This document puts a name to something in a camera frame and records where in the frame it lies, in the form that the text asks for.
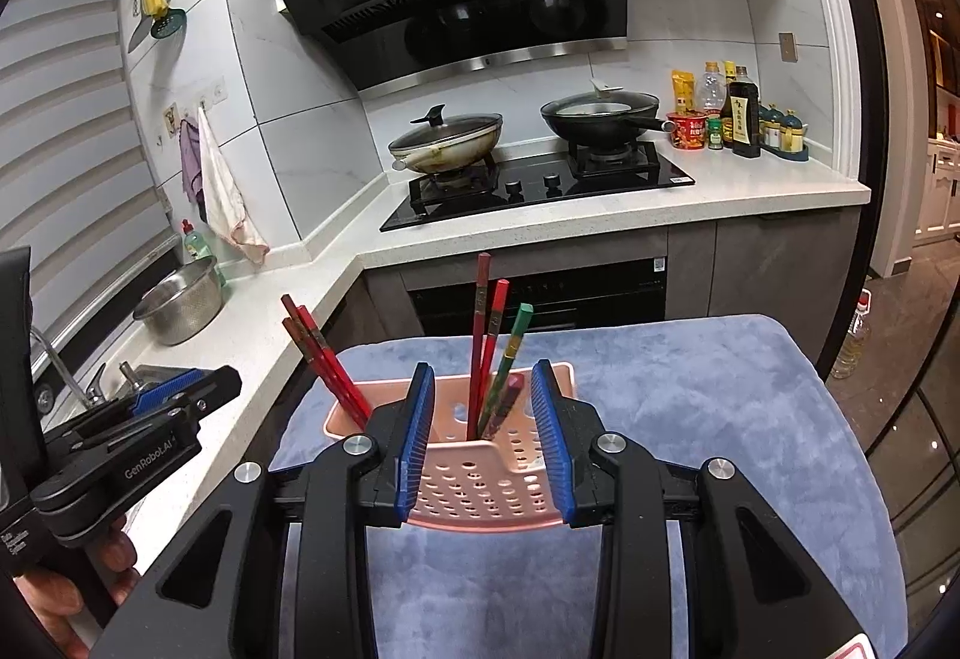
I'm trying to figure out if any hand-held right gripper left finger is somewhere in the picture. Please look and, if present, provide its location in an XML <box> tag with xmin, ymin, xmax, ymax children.
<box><xmin>90</xmin><ymin>363</ymin><xmax>437</xmax><ymax>659</ymax></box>

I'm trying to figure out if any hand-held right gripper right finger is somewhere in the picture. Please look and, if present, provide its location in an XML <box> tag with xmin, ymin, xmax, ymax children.
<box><xmin>529</xmin><ymin>359</ymin><xmax>878</xmax><ymax>659</ymax></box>

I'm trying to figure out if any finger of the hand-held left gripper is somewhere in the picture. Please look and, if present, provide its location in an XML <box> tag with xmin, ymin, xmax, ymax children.
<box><xmin>169</xmin><ymin>366</ymin><xmax>242</xmax><ymax>431</ymax></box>
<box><xmin>45</xmin><ymin>368</ymin><xmax>205</xmax><ymax>451</ymax></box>

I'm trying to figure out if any dark red chopstick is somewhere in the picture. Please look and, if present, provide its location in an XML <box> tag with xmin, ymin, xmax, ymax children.
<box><xmin>466</xmin><ymin>251</ymin><xmax>492</xmax><ymax>441</ymax></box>
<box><xmin>282</xmin><ymin>317</ymin><xmax>362</xmax><ymax>431</ymax></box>
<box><xmin>280</xmin><ymin>293</ymin><xmax>368</xmax><ymax>424</ymax></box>
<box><xmin>487</xmin><ymin>372</ymin><xmax>526</xmax><ymax>439</ymax></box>

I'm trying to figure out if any pink perforated chopstick holder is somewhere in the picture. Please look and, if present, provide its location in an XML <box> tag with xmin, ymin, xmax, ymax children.
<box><xmin>324</xmin><ymin>363</ymin><xmax>578</xmax><ymax>532</ymax></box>

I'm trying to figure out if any green chopstick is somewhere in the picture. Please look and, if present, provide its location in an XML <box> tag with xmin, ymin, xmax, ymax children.
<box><xmin>484</xmin><ymin>302</ymin><xmax>535</xmax><ymax>439</ymax></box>

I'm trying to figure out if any person's left hand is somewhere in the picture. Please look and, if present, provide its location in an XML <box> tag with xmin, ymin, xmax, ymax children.
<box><xmin>11</xmin><ymin>513</ymin><xmax>143</xmax><ymax>659</ymax></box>

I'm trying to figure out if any steel sink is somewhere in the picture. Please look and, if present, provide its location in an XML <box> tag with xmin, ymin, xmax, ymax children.
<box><xmin>30</xmin><ymin>363</ymin><xmax>185</xmax><ymax>416</ymax></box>

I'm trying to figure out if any steel kitchen faucet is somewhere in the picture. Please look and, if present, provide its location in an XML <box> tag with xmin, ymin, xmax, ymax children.
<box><xmin>30</xmin><ymin>325</ymin><xmax>113</xmax><ymax>409</ymax></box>

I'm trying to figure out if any steel colander pot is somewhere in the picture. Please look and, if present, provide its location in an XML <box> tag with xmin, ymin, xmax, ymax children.
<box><xmin>133</xmin><ymin>256</ymin><xmax>224</xmax><ymax>346</ymax></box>

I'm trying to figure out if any green dish soap bottle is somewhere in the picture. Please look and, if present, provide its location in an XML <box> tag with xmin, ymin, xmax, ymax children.
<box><xmin>180</xmin><ymin>218</ymin><xmax>226</xmax><ymax>289</ymax></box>

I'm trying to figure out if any black built-in oven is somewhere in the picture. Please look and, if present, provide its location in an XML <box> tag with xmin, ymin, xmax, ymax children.
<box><xmin>405</xmin><ymin>256</ymin><xmax>668</xmax><ymax>337</ymax></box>

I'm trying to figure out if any blue plush mat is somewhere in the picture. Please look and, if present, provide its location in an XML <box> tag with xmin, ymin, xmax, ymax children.
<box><xmin>266</xmin><ymin>314</ymin><xmax>912</xmax><ymax>659</ymax></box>

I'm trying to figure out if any white hanging towel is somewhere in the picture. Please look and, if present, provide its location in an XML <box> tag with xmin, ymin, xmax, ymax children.
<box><xmin>196</xmin><ymin>104</ymin><xmax>271</xmax><ymax>266</ymax></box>

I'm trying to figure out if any purple hanging cloth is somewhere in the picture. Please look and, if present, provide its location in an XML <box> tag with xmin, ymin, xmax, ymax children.
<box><xmin>178</xmin><ymin>117</ymin><xmax>207</xmax><ymax>206</ymax></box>

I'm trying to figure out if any black gas stove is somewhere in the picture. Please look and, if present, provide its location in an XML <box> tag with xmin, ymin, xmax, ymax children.
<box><xmin>379</xmin><ymin>141</ymin><xmax>696</xmax><ymax>234</ymax></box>

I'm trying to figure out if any white window blind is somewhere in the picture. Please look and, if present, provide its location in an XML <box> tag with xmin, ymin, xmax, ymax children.
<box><xmin>0</xmin><ymin>0</ymin><xmax>185</xmax><ymax>360</ymax></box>

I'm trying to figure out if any pan with glass lid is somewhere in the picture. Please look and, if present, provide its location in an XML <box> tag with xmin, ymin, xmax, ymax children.
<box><xmin>388</xmin><ymin>104</ymin><xmax>505</xmax><ymax>174</ymax></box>

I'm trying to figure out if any clear oil bottle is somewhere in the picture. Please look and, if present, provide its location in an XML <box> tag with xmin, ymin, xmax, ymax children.
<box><xmin>831</xmin><ymin>290</ymin><xmax>875</xmax><ymax>381</ymax></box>

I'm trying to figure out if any black wok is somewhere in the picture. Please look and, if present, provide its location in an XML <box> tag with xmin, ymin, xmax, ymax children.
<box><xmin>540</xmin><ymin>80</ymin><xmax>676</xmax><ymax>151</ymax></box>

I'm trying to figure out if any red instant noodle cup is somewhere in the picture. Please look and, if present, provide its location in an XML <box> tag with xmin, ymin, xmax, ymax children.
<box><xmin>666</xmin><ymin>110</ymin><xmax>710</xmax><ymax>151</ymax></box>

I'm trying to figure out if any dark soy sauce bottle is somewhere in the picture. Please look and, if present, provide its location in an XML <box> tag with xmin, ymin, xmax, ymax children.
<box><xmin>726</xmin><ymin>66</ymin><xmax>762</xmax><ymax>159</ymax></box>

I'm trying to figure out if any clear plastic bottle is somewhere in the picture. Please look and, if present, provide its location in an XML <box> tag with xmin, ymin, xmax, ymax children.
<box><xmin>694</xmin><ymin>61</ymin><xmax>728</xmax><ymax>116</ymax></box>

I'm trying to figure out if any white cabinet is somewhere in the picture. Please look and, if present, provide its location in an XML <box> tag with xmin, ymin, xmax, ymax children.
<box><xmin>892</xmin><ymin>134</ymin><xmax>960</xmax><ymax>277</ymax></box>

